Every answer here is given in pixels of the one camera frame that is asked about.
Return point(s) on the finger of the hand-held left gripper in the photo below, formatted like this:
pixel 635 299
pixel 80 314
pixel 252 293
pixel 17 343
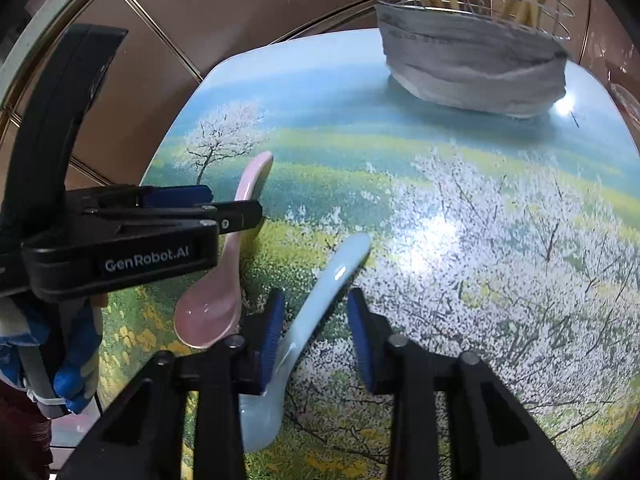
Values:
pixel 175 195
pixel 240 216

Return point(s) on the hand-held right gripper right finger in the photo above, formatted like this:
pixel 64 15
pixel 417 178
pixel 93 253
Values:
pixel 360 340

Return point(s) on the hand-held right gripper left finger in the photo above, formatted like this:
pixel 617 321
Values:
pixel 272 335

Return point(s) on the light blue ceramic spoon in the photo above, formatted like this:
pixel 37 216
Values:
pixel 330 280

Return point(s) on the pink ceramic spoon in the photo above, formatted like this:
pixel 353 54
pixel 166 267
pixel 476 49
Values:
pixel 210 310

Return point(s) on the person's left forearm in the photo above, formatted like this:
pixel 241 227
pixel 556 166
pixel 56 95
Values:
pixel 20 430

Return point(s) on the person's left hand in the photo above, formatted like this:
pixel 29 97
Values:
pixel 80 355

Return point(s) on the white kitchen countertop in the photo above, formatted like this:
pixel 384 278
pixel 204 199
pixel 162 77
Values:
pixel 52 15

